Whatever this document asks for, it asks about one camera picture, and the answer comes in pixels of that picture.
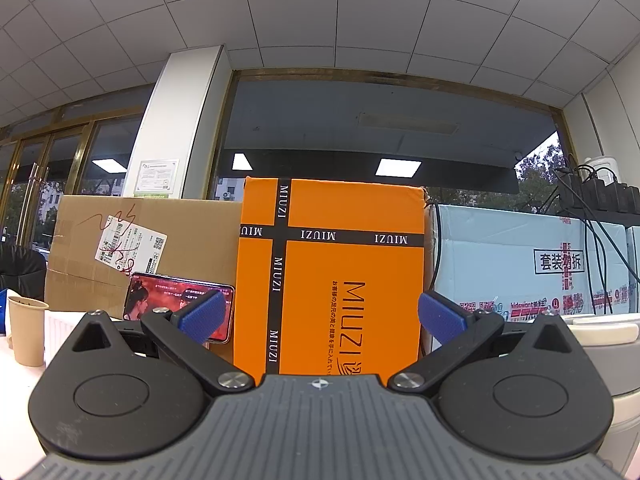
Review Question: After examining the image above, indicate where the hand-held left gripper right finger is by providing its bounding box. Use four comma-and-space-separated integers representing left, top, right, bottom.
387, 290, 576, 395

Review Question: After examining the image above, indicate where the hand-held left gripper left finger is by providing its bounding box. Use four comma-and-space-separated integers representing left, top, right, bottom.
70, 287, 254, 395

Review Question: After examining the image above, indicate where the light grey round container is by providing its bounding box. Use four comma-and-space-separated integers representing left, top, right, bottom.
562, 314, 640, 467

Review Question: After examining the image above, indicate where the smartphone with lit screen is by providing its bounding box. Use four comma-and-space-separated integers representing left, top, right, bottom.
124, 272, 236, 345

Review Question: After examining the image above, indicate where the brown cardboard box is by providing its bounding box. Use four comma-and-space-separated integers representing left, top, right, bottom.
44, 195, 245, 321

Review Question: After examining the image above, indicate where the light blue printed box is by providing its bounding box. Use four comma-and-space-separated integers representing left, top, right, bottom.
424, 204, 640, 322

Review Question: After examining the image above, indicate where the white box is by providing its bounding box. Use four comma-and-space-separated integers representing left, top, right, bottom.
44, 310, 126, 367

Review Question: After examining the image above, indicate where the orange box with black tape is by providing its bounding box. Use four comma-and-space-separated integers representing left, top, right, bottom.
232, 176, 426, 383

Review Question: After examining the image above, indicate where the beige paper cup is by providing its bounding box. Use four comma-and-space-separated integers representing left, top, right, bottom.
6, 296, 50, 367

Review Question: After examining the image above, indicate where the black office chair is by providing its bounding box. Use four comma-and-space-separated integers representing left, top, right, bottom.
0, 245, 47, 293

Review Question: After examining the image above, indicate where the gold framed glass door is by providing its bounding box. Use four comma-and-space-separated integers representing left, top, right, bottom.
0, 110, 146, 253

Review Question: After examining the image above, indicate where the white kettle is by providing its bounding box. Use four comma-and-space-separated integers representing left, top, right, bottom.
585, 156, 619, 182

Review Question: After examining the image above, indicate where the green bordered wall notice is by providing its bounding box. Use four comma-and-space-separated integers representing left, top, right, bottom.
134, 159, 179, 198

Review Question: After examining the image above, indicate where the black cable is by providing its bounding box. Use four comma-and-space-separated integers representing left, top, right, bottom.
582, 212, 640, 313

